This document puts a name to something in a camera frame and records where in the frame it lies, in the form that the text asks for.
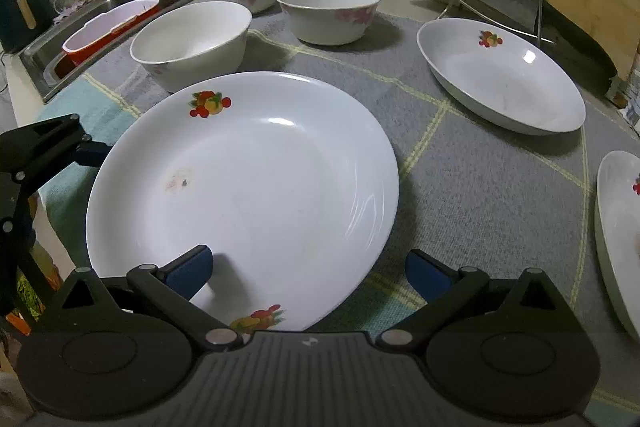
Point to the dark blue air fryer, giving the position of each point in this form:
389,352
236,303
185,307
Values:
37,7

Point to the red and white basin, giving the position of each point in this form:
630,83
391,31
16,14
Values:
100,32

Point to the grey checked mat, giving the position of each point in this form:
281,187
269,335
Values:
475,187

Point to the orange and green package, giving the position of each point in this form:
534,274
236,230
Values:
30,297

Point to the white bowl faint flower print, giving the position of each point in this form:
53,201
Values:
190,57

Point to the printed plastic bag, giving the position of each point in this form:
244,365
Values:
634,97

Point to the white fruit print plate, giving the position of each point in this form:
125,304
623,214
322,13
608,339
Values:
620,232
250,187
500,82

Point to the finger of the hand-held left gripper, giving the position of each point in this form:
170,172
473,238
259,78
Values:
30,241
95,155

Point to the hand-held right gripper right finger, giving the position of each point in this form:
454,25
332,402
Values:
425,277

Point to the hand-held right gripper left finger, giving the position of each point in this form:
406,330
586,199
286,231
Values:
192,272

